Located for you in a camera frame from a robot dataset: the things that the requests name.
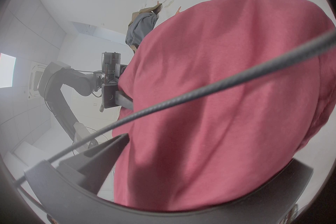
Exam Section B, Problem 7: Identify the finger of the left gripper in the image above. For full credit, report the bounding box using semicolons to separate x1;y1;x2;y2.
116;91;135;111

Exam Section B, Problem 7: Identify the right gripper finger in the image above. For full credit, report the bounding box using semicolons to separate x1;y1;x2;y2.
59;133;130;195

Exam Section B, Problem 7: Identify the red shirt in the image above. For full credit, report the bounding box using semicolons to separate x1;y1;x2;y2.
112;0;336;212

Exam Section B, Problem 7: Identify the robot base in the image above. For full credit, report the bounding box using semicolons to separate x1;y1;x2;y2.
72;122;100;156

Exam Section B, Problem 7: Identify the white wardrobe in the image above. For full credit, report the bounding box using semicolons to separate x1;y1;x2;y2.
71;91;122;125

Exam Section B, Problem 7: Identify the grey garment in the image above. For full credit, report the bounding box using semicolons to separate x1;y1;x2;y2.
125;12;158;47

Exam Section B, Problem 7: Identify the ceiling air vent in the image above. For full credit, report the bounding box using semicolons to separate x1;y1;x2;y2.
26;61;51;100

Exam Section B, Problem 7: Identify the tan garment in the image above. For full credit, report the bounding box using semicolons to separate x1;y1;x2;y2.
131;3;163;55

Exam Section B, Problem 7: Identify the ceiling light panel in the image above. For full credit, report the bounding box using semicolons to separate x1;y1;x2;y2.
0;52;17;89

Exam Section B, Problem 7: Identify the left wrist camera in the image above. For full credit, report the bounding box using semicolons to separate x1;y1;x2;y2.
114;64;130;78

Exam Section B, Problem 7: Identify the black cable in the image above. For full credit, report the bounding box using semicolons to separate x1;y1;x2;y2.
10;30;336;187

